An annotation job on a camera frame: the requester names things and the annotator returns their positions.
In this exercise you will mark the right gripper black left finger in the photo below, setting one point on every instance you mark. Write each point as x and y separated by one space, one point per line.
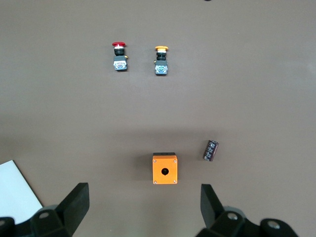
74 207

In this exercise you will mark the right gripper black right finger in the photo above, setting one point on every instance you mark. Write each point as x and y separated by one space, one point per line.
209 207

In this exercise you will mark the white drawer cabinet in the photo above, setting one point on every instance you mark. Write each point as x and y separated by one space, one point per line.
14 187

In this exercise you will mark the yellow mushroom push button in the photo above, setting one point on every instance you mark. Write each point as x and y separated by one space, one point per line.
161 69

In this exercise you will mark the red mushroom push button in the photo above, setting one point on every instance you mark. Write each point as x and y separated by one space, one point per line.
120 63

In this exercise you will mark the dark cylindrical capacitor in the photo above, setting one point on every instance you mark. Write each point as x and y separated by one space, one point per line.
211 150

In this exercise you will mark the orange button enclosure box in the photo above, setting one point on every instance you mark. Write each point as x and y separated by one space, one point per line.
158 172

